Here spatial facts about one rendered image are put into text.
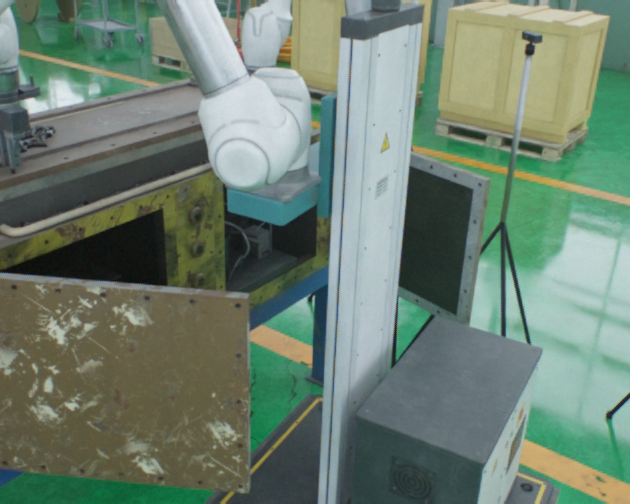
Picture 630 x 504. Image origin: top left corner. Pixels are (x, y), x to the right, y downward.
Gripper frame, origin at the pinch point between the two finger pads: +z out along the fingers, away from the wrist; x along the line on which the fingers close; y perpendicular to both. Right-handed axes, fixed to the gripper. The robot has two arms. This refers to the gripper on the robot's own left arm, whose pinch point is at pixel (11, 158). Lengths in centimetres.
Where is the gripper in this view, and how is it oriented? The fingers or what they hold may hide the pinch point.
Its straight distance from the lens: 197.1
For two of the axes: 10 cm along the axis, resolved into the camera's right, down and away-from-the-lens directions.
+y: -5.9, 3.2, -7.4
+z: -0.4, 9.0, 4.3
